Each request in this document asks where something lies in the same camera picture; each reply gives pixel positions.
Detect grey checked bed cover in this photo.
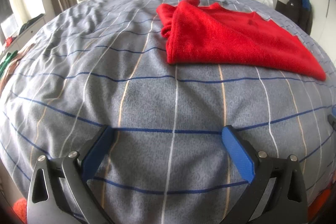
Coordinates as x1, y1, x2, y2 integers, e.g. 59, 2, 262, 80
1, 0, 335, 223

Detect red knit sweater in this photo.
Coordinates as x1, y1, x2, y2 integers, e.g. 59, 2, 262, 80
157, 0, 326, 81

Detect dark clothes on cabinet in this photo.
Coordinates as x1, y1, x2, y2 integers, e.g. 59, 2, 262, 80
19, 14, 44, 35

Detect white window cabinet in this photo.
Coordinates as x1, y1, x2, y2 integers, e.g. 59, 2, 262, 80
1, 15, 46, 58

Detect black and blue jacket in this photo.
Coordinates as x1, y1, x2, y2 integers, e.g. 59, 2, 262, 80
275, 0, 313, 35

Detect green garment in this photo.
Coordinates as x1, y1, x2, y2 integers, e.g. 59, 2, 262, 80
0, 50, 18, 78

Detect small red item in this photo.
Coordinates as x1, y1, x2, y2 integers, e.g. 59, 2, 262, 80
6, 36, 13, 47

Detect orange trousers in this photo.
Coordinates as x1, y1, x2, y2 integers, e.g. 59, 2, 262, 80
12, 187, 331, 223

